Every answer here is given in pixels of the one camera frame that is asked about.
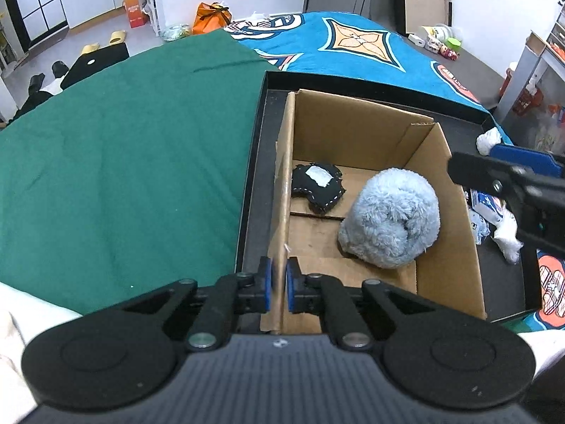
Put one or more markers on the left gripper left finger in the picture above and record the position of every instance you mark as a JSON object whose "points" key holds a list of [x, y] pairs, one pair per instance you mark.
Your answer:
{"points": [[121, 354]]}

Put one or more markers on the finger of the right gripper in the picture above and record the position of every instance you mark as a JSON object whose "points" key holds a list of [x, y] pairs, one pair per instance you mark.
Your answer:
{"points": [[541, 163], [486, 174]]}

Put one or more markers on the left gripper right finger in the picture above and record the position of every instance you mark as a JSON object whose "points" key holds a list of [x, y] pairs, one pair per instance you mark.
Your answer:
{"points": [[438, 355]]}

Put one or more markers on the white soft bundle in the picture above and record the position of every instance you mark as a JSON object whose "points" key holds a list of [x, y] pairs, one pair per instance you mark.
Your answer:
{"points": [[488, 140]]}

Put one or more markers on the blue tissue pack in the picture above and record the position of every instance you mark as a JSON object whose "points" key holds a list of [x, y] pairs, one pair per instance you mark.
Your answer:
{"points": [[485, 212]]}

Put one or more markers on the clear bag of white stuffing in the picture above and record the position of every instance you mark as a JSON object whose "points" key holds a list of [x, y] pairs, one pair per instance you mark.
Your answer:
{"points": [[505, 237]]}

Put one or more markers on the fluffy grey-blue plush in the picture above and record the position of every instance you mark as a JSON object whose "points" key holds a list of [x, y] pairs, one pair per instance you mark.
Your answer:
{"points": [[394, 219]]}

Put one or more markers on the brown cardboard box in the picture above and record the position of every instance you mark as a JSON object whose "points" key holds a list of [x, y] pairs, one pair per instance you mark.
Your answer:
{"points": [[363, 138]]}

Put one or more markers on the black stitched felt pouch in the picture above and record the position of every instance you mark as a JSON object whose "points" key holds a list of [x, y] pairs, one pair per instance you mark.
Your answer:
{"points": [[319, 183]]}

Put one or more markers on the red basket under desk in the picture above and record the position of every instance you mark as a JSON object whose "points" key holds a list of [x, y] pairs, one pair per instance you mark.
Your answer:
{"points": [[530, 98]]}

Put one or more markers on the grey bench mat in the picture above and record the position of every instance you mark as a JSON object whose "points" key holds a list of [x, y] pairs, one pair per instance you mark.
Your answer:
{"points": [[466, 80]]}

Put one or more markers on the black shallow tray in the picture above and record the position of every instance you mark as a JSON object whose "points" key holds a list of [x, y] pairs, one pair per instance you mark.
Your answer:
{"points": [[511, 291]]}

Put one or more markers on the grey desk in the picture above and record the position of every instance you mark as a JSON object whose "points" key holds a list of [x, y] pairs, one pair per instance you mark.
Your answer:
{"points": [[536, 57]]}

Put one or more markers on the white bedding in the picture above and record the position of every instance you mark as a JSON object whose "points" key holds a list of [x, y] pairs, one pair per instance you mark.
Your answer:
{"points": [[23, 317]]}

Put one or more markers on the small items on bench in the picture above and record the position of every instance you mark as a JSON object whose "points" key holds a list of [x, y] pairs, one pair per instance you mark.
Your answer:
{"points": [[438, 39]]}

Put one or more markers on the green cloth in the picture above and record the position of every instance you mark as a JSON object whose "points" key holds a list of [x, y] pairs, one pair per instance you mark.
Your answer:
{"points": [[132, 178]]}

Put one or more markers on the black stool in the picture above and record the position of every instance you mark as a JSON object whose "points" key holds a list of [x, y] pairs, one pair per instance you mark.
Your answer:
{"points": [[92, 63]]}

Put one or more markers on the orange bag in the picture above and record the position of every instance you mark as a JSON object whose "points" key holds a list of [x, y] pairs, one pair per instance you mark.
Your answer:
{"points": [[210, 17]]}

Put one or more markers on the orange cardboard box on floor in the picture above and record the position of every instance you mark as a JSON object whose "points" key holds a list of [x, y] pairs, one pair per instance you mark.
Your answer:
{"points": [[135, 13]]}

